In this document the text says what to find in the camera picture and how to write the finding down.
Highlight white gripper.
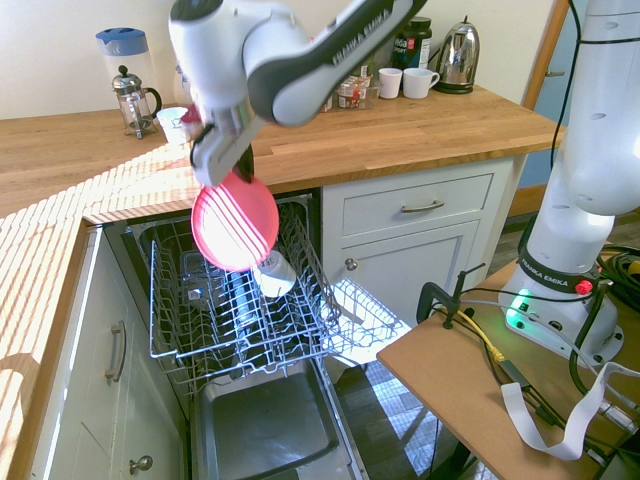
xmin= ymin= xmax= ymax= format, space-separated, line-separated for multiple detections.
xmin=189 ymin=112 xmax=265 ymax=186

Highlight pink round plastic plate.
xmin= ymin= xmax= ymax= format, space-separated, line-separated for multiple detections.
xmin=191 ymin=167 xmax=280 ymax=274

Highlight black dishwasher tub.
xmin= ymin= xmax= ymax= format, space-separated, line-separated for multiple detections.
xmin=119 ymin=187 xmax=322 ymax=401

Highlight grey steel dishwasher door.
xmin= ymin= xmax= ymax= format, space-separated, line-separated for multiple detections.
xmin=192 ymin=355 xmax=370 ymax=480

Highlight white paper cup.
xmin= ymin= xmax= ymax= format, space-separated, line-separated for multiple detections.
xmin=156 ymin=106 xmax=195 ymax=146

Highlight clear glass container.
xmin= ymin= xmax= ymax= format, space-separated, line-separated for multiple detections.
xmin=178 ymin=251 xmax=224 ymax=307

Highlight clear plastic tea box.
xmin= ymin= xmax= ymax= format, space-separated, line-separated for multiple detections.
xmin=319 ymin=74 xmax=384 ymax=113

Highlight glass French press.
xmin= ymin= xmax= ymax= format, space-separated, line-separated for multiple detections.
xmin=110 ymin=64 xmax=164 ymax=140

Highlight white cabinet drawer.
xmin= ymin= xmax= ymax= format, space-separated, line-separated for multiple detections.
xmin=341 ymin=172 xmax=497 ymax=239

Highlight small white mug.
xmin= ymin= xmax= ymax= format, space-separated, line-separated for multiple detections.
xmin=378 ymin=67 xmax=404 ymax=100

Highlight blue lid water pitcher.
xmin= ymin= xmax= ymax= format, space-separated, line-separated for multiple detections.
xmin=95 ymin=27 xmax=151 ymax=104

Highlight white cabinet door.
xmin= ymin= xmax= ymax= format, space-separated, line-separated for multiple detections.
xmin=341 ymin=219 xmax=482 ymax=329

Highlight large white mug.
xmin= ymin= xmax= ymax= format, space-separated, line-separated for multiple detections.
xmin=402 ymin=67 xmax=441 ymax=100

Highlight black supplement jar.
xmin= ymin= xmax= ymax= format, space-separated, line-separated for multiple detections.
xmin=391 ymin=16 xmax=433 ymax=72

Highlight black screw clamp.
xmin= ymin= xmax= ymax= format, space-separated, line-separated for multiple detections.
xmin=416 ymin=262 xmax=487 ymax=331

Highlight chrome electric kettle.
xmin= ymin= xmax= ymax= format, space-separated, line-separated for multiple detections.
xmin=432 ymin=14 xmax=481 ymax=95

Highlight white corner cabinet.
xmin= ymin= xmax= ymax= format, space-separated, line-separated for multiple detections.
xmin=29 ymin=223 xmax=190 ymax=480

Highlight metal wire dishwasher rack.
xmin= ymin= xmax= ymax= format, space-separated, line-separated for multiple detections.
xmin=148 ymin=197 xmax=345 ymax=396

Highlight metal drawer handle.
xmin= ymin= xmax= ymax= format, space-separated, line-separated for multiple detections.
xmin=399 ymin=199 xmax=445 ymax=214

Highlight metal bar cabinet handle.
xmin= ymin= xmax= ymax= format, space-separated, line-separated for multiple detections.
xmin=103 ymin=319 xmax=128 ymax=384

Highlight yellow cable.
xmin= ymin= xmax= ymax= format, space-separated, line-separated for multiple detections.
xmin=457 ymin=307 xmax=506 ymax=363

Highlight thin black hanging cable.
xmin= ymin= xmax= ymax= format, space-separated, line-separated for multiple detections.
xmin=551 ymin=0 xmax=592 ymax=174

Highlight wooden door frame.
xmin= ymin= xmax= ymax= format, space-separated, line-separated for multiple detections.
xmin=522 ymin=0 xmax=572 ymax=110

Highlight black cable adapter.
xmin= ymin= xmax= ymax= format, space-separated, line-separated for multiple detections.
xmin=499 ymin=357 xmax=534 ymax=391

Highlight white flat strap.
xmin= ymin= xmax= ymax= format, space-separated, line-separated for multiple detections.
xmin=500 ymin=360 xmax=640 ymax=461

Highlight grey cable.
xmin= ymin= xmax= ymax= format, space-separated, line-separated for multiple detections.
xmin=464 ymin=297 xmax=640 ymax=416

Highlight black cable bundle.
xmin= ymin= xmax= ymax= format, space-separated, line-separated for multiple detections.
xmin=597 ymin=244 xmax=640 ymax=314

